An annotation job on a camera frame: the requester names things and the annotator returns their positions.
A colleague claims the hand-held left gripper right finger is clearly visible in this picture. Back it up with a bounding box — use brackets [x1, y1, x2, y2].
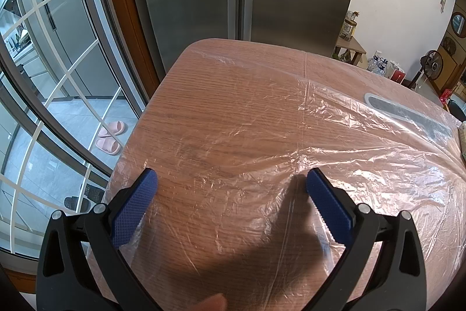
[306, 167, 428, 311]

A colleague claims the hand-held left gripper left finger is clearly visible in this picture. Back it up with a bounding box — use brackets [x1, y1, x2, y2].
[36, 167, 159, 311]

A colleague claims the person's left hand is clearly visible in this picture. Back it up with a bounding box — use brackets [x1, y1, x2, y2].
[186, 293, 227, 311]

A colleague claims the pink slipper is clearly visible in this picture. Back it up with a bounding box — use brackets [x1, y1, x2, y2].
[99, 121, 126, 137]
[95, 137, 121, 155]

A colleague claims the clear plastic table cover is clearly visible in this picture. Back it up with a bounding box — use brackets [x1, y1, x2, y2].
[105, 41, 466, 311]

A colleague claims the glass door with white grid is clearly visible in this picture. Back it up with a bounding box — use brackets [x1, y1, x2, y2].
[0, 0, 150, 261]

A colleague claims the pack of water bottles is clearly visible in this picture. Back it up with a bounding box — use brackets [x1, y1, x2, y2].
[366, 56, 388, 75]

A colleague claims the black-seat wooden chair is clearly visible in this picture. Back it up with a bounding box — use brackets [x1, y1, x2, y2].
[448, 98, 466, 122]

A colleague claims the small wooden side table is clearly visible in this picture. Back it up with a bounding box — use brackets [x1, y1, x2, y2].
[333, 38, 366, 66]

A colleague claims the dark standing fan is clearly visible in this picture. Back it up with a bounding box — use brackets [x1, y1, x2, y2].
[408, 50, 444, 91]

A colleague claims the glass jar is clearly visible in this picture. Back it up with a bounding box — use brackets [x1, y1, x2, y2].
[340, 20, 356, 42]

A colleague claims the grey kitchen cabinet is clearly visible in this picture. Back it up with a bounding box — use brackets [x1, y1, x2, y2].
[22, 0, 121, 104]

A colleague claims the wooden cabinet with oval mirrors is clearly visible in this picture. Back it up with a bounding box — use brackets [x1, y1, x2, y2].
[435, 1, 466, 104]

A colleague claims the brown wooden door frame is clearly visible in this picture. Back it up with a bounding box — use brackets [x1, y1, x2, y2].
[96, 0, 163, 104]

